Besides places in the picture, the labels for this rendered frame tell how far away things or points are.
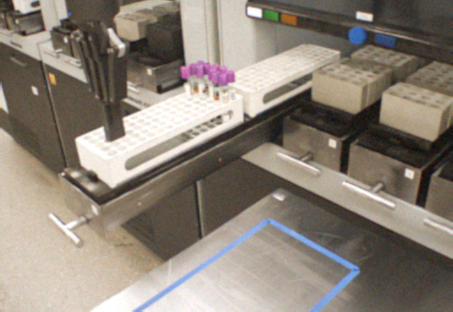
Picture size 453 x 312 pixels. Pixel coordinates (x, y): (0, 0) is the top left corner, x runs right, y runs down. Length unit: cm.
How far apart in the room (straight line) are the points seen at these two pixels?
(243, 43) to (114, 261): 106
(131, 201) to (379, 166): 42
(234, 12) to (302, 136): 33
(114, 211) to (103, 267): 110
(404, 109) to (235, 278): 45
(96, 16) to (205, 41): 54
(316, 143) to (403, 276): 39
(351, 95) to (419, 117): 14
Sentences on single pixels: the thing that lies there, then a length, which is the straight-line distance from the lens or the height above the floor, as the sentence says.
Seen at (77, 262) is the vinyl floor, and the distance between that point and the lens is 190.
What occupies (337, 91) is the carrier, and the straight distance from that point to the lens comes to 94.
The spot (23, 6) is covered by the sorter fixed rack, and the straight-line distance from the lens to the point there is 200.
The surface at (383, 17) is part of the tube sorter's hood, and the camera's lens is 85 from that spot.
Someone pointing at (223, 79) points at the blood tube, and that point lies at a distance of 85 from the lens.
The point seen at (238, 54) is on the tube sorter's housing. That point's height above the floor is 86.
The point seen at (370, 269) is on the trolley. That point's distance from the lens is 60.
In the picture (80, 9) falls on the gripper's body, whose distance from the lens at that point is 69.
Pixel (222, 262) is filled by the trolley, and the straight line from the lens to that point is 60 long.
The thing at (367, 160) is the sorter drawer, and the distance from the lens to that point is 86.
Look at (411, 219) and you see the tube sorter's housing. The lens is 87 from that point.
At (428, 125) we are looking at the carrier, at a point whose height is 85.
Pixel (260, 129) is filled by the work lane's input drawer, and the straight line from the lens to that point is 93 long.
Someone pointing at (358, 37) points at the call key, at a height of 98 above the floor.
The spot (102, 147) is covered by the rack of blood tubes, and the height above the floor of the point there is 86.
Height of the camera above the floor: 123
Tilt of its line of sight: 30 degrees down
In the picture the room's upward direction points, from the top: 3 degrees counter-clockwise
